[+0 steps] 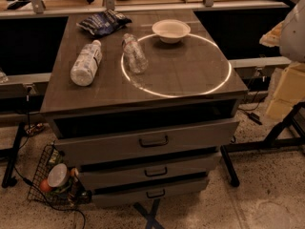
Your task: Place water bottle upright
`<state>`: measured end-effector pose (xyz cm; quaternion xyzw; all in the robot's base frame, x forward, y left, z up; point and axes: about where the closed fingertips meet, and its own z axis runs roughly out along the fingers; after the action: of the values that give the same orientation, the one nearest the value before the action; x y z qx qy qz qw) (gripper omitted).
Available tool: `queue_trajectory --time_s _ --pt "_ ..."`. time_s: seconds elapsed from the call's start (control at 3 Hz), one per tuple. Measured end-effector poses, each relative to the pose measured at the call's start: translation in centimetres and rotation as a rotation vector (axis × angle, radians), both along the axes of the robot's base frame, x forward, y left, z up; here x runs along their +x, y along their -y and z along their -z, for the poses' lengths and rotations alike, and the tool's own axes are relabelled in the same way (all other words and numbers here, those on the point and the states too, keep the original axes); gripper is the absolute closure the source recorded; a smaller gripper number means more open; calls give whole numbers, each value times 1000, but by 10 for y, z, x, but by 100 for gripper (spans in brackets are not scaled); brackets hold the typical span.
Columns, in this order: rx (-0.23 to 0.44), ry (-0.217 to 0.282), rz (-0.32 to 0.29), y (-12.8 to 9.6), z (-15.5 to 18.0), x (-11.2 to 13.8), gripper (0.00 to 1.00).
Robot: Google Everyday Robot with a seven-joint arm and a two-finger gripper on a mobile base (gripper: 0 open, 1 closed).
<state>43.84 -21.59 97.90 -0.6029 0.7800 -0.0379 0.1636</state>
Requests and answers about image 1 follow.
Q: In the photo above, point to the white labelled water bottle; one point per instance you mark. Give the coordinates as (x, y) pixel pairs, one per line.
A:
(86, 65)

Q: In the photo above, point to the silver lidded can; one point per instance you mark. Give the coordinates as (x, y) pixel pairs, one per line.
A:
(58, 175)

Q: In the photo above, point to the orange ball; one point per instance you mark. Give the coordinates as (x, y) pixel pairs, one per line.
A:
(44, 186)

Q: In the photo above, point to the black table leg frame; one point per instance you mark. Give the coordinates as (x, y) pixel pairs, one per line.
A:
(294, 118)

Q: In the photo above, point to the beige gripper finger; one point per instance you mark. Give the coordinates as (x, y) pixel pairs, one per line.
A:
(272, 37)
(289, 91)

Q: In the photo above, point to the middle grey drawer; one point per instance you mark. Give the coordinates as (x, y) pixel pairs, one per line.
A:
(150, 171)

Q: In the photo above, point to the blue tape cross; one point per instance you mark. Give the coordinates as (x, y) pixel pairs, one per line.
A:
(149, 216)

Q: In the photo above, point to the bottom grey drawer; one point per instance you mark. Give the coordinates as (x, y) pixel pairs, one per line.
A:
(150, 193)

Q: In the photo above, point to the top grey drawer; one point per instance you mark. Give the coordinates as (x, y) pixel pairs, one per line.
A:
(106, 148)

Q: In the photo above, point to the clear water bottle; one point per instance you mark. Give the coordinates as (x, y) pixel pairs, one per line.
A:
(133, 54)

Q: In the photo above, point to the grey drawer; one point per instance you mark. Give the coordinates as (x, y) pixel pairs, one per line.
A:
(150, 193)
(150, 171)
(106, 148)

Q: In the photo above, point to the black power adapter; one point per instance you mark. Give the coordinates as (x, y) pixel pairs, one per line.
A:
(255, 118)

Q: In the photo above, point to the black left stand leg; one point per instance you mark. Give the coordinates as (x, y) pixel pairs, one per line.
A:
(11, 155)

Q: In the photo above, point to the grey drawer cabinet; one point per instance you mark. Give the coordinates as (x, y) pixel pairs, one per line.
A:
(186, 83)

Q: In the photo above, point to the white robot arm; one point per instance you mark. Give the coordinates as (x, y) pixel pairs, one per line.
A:
(289, 36)

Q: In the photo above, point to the black wire basket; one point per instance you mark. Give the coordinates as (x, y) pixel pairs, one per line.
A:
(72, 193)

